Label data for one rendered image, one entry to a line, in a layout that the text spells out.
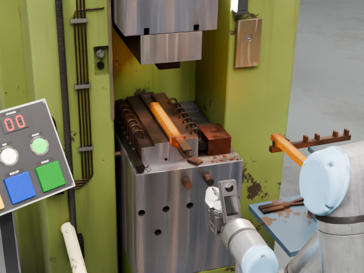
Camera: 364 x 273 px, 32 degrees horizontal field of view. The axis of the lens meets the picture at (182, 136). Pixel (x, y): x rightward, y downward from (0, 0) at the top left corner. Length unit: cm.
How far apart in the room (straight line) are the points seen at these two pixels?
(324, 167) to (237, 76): 116
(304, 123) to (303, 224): 254
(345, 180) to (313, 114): 376
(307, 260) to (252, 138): 91
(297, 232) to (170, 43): 76
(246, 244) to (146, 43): 72
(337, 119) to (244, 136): 252
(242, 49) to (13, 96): 93
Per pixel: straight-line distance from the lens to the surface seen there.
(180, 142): 206
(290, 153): 209
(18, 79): 255
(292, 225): 221
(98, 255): 246
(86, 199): 231
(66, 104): 211
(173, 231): 223
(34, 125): 190
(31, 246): 293
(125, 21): 192
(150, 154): 211
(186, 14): 197
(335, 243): 120
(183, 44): 200
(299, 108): 496
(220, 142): 218
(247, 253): 156
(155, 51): 198
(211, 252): 234
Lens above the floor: 194
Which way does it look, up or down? 26 degrees down
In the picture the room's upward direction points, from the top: 1 degrees clockwise
